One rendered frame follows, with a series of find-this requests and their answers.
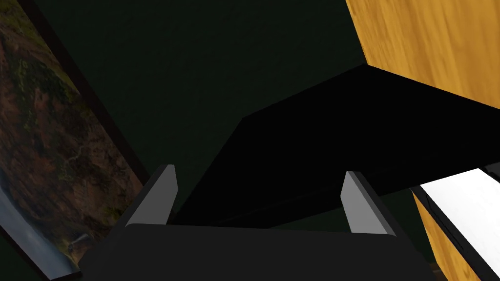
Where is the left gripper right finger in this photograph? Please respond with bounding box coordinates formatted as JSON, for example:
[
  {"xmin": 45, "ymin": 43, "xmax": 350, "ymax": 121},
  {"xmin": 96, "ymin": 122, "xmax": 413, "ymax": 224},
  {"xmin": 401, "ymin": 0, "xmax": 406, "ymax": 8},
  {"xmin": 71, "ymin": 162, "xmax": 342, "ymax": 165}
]
[{"xmin": 340, "ymin": 170, "xmax": 397, "ymax": 237}]

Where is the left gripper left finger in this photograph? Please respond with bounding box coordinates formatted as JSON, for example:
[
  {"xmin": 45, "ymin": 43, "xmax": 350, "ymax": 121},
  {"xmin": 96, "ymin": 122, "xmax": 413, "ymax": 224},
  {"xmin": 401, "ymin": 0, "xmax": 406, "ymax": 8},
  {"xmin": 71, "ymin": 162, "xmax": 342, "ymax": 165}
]
[{"xmin": 124, "ymin": 164, "xmax": 179, "ymax": 228}]

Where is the black box-shaped furniture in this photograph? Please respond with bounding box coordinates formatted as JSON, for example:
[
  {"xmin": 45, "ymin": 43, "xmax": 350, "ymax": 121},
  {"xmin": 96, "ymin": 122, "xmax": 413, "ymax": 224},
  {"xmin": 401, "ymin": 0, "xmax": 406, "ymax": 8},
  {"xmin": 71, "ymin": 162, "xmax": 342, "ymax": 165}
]
[{"xmin": 167, "ymin": 64, "xmax": 500, "ymax": 229}]

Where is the dark-framed landscape picture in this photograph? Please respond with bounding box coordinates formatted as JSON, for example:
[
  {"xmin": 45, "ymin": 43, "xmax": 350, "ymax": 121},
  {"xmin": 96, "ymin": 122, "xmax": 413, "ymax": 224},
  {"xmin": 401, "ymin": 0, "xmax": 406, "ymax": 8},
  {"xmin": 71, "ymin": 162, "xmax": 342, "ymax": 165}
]
[{"xmin": 0, "ymin": 0, "xmax": 151, "ymax": 281}]

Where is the white panel with black frame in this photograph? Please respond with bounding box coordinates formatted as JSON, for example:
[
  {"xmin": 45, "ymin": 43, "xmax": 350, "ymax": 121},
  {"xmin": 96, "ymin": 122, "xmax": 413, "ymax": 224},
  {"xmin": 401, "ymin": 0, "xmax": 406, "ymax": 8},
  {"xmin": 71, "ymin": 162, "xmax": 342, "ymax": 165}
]
[{"xmin": 410, "ymin": 161, "xmax": 500, "ymax": 281}]

